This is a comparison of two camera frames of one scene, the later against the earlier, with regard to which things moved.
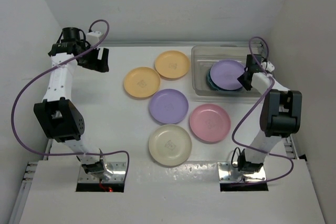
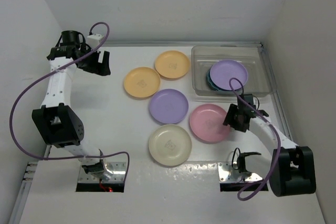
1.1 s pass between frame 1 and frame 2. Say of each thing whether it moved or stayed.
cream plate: stayed
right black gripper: moved
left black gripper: stayed
